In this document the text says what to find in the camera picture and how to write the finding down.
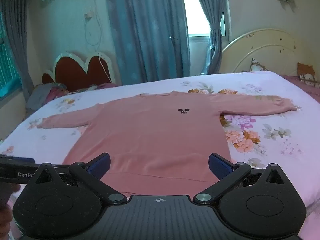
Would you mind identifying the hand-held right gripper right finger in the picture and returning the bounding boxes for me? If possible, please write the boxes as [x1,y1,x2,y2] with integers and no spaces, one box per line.
[194,152,290,205]

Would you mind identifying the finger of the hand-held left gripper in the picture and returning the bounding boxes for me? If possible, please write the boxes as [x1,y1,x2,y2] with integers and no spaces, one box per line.
[0,155,36,165]

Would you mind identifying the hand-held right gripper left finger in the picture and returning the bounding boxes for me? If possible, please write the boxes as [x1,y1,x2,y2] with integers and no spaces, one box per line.
[27,152,128,204]

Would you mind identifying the pink long-sleeved sweater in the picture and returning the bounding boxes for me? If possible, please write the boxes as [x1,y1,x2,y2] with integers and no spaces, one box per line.
[37,91,302,197]

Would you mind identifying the pile of clothes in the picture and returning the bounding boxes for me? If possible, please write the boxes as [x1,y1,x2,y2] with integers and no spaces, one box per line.
[25,82,73,110]

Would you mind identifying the person's left hand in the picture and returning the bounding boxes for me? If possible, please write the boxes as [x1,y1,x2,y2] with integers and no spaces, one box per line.
[0,183,21,233]

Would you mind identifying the floral bed sheet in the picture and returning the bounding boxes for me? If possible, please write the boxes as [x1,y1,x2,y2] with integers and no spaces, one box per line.
[0,70,320,240]

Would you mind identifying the teal window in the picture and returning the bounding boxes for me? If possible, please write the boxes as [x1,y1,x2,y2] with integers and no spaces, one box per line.
[0,12,23,98]

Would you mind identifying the red heart-shaped headboard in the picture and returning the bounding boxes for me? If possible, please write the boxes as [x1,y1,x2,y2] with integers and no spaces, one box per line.
[41,51,117,92]

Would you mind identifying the small patterned pillow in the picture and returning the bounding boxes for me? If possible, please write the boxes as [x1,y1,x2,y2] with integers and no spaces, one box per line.
[250,58,269,72]

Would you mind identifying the cream bed headboard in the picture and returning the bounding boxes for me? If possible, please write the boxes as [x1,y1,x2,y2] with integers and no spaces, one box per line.
[222,28,320,77]

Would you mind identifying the orange print pillow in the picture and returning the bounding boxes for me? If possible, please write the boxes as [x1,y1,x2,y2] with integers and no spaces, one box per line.
[297,62,318,88]

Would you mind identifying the grey side curtain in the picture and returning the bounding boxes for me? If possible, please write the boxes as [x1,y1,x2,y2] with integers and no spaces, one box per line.
[0,0,34,103]

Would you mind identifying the tied blue-grey curtain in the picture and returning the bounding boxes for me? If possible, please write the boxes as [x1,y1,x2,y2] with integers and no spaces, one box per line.
[190,0,229,76]

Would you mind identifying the wide blue-grey curtain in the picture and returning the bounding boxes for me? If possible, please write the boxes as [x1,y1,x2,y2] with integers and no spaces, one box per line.
[104,0,192,85]

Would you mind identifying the bright window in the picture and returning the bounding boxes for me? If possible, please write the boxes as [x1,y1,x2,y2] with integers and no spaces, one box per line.
[181,0,232,75]

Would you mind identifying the white hanging cable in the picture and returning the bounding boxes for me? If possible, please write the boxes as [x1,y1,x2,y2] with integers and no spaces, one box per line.
[84,0,112,83]

